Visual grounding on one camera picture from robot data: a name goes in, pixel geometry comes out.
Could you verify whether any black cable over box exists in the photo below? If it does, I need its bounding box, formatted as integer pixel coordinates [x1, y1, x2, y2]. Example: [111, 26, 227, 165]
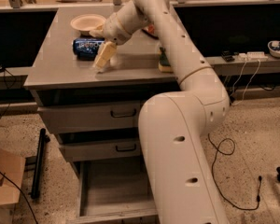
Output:
[0, 163, 39, 224]

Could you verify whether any cardboard box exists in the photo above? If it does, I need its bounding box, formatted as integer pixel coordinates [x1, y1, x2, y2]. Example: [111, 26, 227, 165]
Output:
[0, 148, 25, 224]

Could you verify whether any blue white bowl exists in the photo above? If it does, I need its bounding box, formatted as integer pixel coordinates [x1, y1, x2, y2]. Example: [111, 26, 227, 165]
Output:
[268, 40, 280, 58]

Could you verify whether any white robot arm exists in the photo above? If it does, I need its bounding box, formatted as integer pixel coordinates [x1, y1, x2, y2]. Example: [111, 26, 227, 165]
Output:
[92, 0, 230, 224]

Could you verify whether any white power strip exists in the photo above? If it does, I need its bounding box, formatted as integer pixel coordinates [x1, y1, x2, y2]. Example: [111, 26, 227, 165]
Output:
[238, 51, 268, 61]

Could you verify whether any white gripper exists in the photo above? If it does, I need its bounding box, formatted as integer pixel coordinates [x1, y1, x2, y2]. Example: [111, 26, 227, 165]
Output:
[89, 13, 132, 70]

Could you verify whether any grey top drawer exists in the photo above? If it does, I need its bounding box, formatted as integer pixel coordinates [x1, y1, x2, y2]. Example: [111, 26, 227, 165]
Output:
[38, 101, 140, 134]

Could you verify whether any blue pepsi can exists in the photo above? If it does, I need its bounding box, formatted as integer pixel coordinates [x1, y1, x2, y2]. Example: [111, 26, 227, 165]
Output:
[73, 37, 105, 61]

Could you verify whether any red soda can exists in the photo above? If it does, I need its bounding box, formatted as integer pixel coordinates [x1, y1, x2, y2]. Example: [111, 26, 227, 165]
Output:
[142, 24, 158, 39]

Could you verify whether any grey open bottom drawer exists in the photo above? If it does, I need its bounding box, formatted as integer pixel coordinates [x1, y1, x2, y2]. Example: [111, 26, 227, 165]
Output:
[66, 156, 160, 224]

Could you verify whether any black bar on floor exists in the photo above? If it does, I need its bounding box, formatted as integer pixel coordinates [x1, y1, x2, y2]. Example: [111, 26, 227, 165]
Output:
[31, 129, 50, 199]

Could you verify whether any grey middle drawer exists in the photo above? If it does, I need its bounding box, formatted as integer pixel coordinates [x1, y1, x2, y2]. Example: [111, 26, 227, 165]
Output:
[59, 138, 141, 162]

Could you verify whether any grey metal drawer cabinet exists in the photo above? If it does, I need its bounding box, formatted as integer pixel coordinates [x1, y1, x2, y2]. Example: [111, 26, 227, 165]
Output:
[23, 5, 211, 224]

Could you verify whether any black small device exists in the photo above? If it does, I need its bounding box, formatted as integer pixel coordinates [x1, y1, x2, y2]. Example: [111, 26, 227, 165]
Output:
[221, 50, 234, 63]

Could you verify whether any green yellow sponge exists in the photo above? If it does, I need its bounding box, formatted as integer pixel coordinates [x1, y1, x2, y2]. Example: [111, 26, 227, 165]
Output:
[159, 47, 173, 73]

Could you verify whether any black floor cable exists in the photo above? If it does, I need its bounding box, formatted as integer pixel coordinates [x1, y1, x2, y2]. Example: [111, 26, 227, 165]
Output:
[206, 133, 263, 212]

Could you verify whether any white paper bowl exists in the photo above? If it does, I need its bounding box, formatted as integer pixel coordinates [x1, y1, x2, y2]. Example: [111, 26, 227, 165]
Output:
[70, 14, 105, 36]

